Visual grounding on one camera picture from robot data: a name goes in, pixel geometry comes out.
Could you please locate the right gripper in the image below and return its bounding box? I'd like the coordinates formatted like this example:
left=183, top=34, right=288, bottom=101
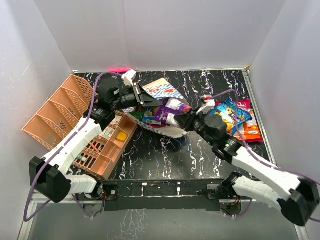
left=175, top=106, right=216, bottom=146

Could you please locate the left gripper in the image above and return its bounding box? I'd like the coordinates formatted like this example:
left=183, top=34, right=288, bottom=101
left=111, top=82, right=163, bottom=114

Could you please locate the blue snack bar wrapper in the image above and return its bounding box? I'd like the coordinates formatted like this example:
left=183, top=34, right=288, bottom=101
left=142, top=111, right=162, bottom=126

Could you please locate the green snack pack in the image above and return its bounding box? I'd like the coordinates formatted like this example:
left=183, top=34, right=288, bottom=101
left=130, top=111, right=145, bottom=122

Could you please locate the blue checkered paper bag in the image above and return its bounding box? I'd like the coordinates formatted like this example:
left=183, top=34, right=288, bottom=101
left=122, top=78, right=192, bottom=139

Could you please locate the purple snack bag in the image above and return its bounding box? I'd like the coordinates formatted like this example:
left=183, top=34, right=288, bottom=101
left=155, top=98, right=192, bottom=128

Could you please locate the blue Slendy candy bag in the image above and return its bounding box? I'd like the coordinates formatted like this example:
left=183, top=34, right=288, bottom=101
left=208, top=99, right=252, bottom=135

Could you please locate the pink chips bag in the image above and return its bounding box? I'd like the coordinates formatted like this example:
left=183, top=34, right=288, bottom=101
left=213, top=99, right=263, bottom=143

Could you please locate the orange snack bag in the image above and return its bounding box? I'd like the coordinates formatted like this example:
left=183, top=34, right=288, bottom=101
left=239, top=109, right=263, bottom=143

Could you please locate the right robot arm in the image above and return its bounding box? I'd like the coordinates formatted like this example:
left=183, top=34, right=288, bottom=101
left=174, top=111, right=320, bottom=227

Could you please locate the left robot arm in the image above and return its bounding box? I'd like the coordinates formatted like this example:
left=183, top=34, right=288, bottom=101
left=27, top=72, right=162, bottom=203

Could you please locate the white medicine box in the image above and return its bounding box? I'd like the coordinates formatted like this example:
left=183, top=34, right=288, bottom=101
left=111, top=115, right=123, bottom=126

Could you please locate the yellow sponge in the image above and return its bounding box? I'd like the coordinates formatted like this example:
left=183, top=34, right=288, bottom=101
left=115, top=130, right=128, bottom=142

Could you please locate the white lotion bottle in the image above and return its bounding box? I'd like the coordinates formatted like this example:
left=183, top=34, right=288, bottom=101
left=100, top=126, right=116, bottom=139

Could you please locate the orange pen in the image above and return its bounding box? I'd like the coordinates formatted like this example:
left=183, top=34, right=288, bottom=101
left=89, top=142, right=101, bottom=153

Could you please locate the peach plastic desk organizer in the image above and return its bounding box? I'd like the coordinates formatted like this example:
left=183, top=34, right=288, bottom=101
left=22, top=74, right=137, bottom=180

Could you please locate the glue stick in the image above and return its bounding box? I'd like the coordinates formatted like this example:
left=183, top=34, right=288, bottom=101
left=76, top=155, right=88, bottom=162

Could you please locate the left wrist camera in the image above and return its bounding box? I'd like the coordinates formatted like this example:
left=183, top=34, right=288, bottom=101
left=121, top=69, right=137, bottom=87

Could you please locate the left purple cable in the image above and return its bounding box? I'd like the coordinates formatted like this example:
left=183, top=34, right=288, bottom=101
left=22, top=71, right=123, bottom=223

